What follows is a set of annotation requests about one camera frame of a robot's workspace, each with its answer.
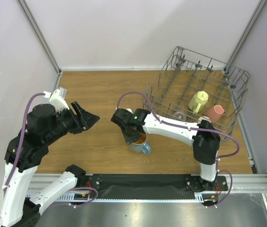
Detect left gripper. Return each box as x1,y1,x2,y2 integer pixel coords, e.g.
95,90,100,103
45,100,100,144

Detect blue mug orange inside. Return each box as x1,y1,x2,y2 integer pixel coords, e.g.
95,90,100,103
129,133,151,155

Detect clear plastic cup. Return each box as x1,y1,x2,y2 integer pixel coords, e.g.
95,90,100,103
173,111,187,122

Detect yellow mug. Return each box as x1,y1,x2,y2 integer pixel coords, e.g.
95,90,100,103
188,91,209,114

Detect beige plastic cup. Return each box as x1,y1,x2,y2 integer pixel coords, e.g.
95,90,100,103
197,115,211,123

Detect pink patterned mug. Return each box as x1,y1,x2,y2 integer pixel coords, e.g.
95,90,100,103
205,105,226,122

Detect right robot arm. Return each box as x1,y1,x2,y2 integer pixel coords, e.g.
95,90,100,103
111,108,221,192

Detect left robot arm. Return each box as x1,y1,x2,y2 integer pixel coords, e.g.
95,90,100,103
0,102,100,227

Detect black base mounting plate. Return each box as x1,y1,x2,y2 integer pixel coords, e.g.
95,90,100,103
87,174,229,192

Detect grey wire dish rack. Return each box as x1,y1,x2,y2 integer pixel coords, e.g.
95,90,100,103
142,46,251,145

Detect grey cable duct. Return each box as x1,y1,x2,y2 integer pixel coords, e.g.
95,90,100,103
55,191,217,205

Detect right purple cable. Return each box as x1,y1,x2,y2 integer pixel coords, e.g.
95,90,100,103
116,91,240,209

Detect left aluminium frame post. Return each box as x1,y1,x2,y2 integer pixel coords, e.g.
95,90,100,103
16,0,61,75

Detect aluminium frame post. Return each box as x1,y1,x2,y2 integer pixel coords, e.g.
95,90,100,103
16,0,61,75
224,0,267,70

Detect right aluminium frame post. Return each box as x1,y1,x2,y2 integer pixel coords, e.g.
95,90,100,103
224,0,267,70

